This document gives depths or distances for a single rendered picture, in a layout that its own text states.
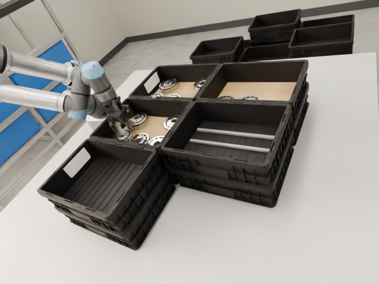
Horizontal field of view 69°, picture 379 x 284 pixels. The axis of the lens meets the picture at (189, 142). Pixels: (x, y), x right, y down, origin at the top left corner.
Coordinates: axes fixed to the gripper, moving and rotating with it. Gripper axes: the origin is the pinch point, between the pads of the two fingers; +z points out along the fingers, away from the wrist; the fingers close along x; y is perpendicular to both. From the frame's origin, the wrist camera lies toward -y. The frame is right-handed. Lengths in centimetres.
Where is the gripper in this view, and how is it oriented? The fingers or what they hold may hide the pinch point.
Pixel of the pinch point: (126, 132)
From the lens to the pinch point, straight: 131.3
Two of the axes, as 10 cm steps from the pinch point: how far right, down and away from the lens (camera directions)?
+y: 8.4, 1.2, -5.3
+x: 4.5, -6.9, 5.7
